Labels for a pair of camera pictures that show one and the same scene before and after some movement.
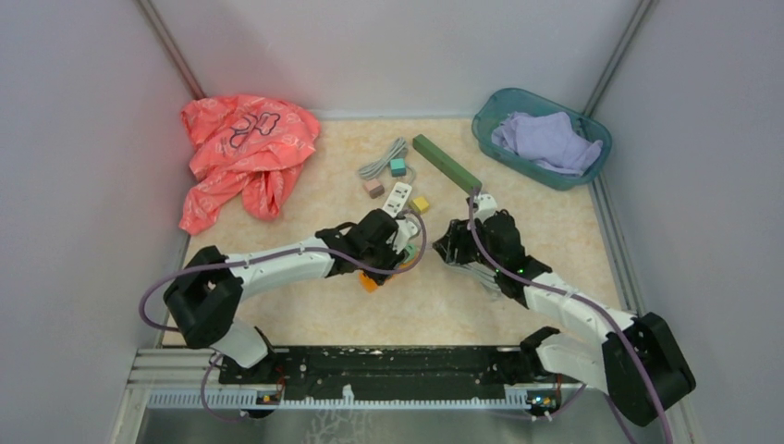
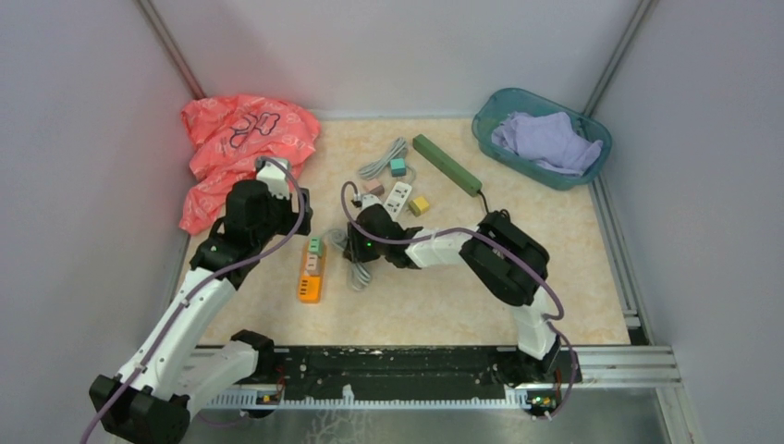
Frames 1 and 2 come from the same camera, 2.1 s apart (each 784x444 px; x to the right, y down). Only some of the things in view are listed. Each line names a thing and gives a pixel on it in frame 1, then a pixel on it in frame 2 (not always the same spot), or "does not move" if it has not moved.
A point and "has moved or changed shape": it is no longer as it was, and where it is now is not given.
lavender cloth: x=548 y=140 does not move
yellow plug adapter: x=419 y=204 does not move
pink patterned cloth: x=254 y=145 does not move
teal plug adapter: x=398 y=167 does not move
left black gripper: x=394 y=259 -> x=291 y=216
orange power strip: x=371 y=287 has moved or changed shape
